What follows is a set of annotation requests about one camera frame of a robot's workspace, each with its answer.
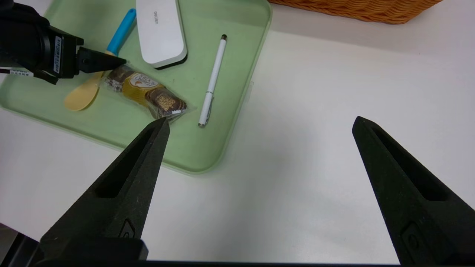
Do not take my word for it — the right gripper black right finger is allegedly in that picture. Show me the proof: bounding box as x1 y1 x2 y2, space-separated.
352 116 475 266

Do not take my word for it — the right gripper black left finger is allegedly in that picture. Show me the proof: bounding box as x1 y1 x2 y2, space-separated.
40 117 171 260

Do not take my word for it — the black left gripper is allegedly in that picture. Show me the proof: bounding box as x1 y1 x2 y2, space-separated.
43 26 127 85

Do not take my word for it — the yellow spoon with blue handle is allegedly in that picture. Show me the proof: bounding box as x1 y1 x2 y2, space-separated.
64 9 137 112

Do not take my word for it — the clear chocolate snack packet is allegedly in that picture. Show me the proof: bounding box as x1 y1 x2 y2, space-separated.
100 65 197 125

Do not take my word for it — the orange wicker basket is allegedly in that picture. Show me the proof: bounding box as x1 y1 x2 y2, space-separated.
269 0 444 25

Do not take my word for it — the white oblong case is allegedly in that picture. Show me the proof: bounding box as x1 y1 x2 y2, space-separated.
136 0 188 70

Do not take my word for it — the light green plastic tray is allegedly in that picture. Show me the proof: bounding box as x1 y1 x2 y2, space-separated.
0 0 273 175

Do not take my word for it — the white stylus pen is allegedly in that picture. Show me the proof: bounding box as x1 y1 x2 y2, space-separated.
198 34 228 128

